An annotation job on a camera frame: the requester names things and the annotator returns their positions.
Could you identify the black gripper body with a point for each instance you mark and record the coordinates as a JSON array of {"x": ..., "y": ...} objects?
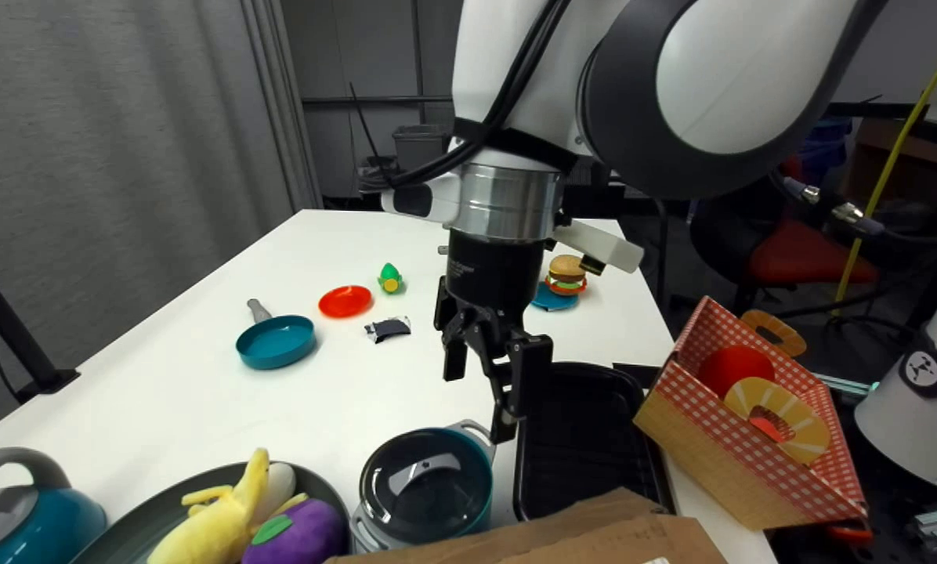
[{"x": 497, "y": 277}]

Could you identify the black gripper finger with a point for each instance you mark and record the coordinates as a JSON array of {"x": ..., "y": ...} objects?
[
  {"x": 523, "y": 381},
  {"x": 453, "y": 340}
]

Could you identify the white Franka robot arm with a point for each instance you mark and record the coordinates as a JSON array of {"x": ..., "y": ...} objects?
[{"x": 698, "y": 81}]

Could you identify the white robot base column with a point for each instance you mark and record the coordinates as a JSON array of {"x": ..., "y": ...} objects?
[{"x": 917, "y": 417}]

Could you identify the small teal plate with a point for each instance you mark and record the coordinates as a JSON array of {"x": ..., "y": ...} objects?
[{"x": 556, "y": 305}]

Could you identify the toy burger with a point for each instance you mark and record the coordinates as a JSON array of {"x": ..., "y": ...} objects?
[{"x": 568, "y": 277}]

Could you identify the black baking tray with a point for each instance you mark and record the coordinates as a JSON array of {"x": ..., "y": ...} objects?
[{"x": 594, "y": 450}]

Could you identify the orange toy plate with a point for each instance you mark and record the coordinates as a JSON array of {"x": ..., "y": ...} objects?
[{"x": 347, "y": 303}]

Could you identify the teal toy frying pan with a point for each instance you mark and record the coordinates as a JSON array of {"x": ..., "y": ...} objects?
[{"x": 277, "y": 344}]

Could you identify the red toy cup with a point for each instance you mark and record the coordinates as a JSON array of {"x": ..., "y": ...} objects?
[{"x": 735, "y": 369}]

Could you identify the white plush vegetable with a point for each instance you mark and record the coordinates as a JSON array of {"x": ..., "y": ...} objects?
[{"x": 279, "y": 480}]

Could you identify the red checkered cardboard box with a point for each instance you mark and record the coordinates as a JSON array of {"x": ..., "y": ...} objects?
[{"x": 739, "y": 480}]

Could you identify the purple plush eggplant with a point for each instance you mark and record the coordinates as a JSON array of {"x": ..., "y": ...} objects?
[{"x": 305, "y": 534}]

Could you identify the small red toy piece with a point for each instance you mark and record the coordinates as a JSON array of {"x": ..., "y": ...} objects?
[{"x": 768, "y": 425}]

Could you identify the yellow plush banana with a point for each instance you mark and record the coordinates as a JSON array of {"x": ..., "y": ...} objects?
[{"x": 220, "y": 511}]

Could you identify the red office chair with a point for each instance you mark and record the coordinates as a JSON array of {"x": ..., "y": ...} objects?
[{"x": 799, "y": 256}]

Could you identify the dark round plate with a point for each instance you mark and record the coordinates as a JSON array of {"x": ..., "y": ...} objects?
[{"x": 140, "y": 526}]

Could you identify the grey curtain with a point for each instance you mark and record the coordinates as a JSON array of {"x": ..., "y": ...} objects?
[{"x": 102, "y": 157}]

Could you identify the black tripod stand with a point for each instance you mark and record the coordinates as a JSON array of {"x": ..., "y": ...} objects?
[{"x": 7, "y": 333}]

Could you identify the teal toy kettle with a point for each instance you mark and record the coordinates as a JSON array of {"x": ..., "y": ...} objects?
[{"x": 28, "y": 520}]

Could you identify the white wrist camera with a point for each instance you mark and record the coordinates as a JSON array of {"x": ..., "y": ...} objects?
[{"x": 601, "y": 246}]

